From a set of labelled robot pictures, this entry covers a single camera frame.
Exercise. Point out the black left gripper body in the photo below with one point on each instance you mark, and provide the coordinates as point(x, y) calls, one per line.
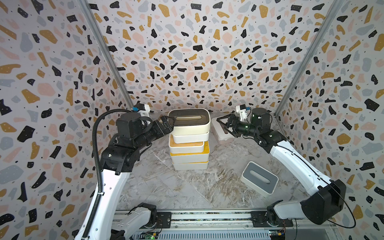
point(162, 125)

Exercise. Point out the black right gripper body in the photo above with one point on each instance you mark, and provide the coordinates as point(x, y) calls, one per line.
point(234, 126)

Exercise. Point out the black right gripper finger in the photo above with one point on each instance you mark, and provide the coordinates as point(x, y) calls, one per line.
point(228, 120)
point(225, 133)

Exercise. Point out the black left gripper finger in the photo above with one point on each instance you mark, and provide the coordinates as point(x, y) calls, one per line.
point(163, 131)
point(167, 121)

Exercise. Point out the white pink tissue box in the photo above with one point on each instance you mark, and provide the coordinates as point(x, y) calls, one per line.
point(215, 126)

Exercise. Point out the dark brown lid tissue box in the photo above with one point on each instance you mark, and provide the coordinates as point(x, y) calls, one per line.
point(190, 121)

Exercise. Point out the yellow lid tissue box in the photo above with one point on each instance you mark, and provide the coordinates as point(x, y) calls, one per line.
point(191, 166)
point(189, 158)

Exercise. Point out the light bamboo lid tissue box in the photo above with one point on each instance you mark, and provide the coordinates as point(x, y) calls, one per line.
point(185, 148)

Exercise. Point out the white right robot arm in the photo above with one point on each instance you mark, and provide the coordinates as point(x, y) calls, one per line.
point(326, 196)

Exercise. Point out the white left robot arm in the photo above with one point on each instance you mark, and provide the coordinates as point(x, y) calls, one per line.
point(113, 168)

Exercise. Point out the grey lid tissue box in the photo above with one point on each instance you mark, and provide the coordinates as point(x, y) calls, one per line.
point(259, 179)

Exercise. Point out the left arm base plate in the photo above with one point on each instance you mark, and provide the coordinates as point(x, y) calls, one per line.
point(160, 220)

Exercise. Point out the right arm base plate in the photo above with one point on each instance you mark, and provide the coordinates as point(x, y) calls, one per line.
point(265, 219)

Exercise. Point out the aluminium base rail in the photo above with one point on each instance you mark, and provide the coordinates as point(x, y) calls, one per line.
point(230, 225)

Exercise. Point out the left corner aluminium post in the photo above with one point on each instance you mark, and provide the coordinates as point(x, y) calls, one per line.
point(93, 24)

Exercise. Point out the corner aluminium post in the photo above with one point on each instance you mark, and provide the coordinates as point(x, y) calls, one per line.
point(93, 24)
point(331, 14)

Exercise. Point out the right corner aluminium post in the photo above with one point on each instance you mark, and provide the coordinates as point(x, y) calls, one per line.
point(331, 14)

